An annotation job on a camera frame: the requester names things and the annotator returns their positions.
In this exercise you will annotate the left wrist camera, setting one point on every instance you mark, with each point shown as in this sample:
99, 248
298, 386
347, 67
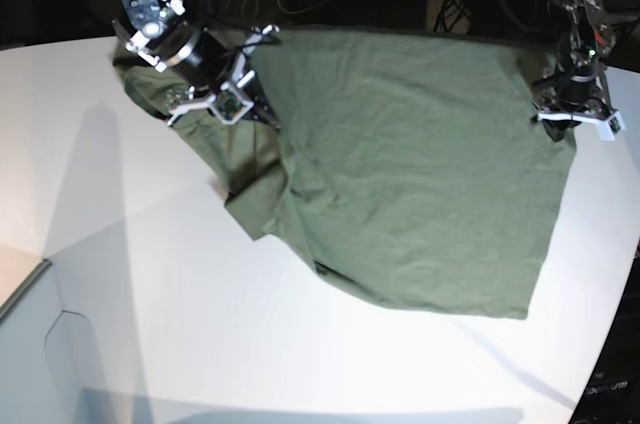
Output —
609, 128

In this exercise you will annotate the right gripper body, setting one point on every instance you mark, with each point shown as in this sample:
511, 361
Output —
208, 67

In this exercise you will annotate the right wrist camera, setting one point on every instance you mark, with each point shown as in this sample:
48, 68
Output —
229, 108

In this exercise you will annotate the olive green t-shirt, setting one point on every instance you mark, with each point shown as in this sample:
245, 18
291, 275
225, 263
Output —
404, 169

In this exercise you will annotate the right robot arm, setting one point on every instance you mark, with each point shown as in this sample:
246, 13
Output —
155, 29

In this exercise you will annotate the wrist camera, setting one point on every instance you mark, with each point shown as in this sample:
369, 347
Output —
609, 128
229, 108

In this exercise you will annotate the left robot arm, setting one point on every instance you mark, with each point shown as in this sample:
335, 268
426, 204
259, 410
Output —
582, 48

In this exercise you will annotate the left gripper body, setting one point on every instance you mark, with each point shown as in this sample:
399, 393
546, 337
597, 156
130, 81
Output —
574, 100

